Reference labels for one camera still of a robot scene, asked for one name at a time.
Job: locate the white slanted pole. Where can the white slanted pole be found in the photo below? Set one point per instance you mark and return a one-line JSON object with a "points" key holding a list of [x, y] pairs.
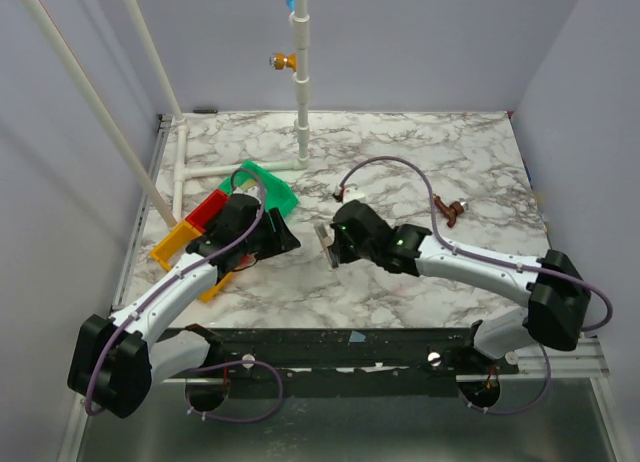
{"points": [[50, 31]]}

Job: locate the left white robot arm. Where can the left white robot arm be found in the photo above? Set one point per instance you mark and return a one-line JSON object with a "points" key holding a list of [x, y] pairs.
{"points": [[112, 365]]}

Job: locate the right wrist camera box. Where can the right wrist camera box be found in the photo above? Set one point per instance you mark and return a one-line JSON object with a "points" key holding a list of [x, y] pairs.
{"points": [[347, 193]]}

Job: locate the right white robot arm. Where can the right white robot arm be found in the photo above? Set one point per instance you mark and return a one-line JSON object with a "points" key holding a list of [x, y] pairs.
{"points": [[550, 295]]}

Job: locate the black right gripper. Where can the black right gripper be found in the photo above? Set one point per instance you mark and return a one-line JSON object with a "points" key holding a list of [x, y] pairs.
{"points": [[334, 247]]}

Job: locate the yellow plastic bin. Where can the yellow plastic bin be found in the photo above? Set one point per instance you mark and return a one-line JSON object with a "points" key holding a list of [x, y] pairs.
{"points": [[165, 253]]}

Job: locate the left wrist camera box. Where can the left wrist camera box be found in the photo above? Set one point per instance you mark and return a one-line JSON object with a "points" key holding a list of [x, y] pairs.
{"points": [[250, 188]]}

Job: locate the green plastic bin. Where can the green plastic bin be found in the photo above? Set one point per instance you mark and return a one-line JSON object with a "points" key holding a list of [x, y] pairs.
{"points": [[279, 193]]}

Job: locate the red plastic bin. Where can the red plastic bin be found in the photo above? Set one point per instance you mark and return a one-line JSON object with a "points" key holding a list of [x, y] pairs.
{"points": [[200, 217]]}

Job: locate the black table front rail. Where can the black table front rail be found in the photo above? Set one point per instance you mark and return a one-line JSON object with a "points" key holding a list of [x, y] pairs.
{"points": [[344, 363]]}

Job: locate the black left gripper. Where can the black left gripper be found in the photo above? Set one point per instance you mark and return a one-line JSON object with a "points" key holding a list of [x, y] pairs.
{"points": [[281, 239]]}

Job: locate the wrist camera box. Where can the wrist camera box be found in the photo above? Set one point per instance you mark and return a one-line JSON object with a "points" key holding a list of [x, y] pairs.
{"points": [[347, 193], [250, 188]]}

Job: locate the beige card holder wallet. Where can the beige card holder wallet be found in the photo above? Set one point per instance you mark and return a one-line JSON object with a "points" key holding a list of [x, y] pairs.
{"points": [[326, 242]]}

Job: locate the orange knob on pipe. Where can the orange knob on pipe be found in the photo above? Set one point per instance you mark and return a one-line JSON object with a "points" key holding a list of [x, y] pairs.
{"points": [[280, 61]]}

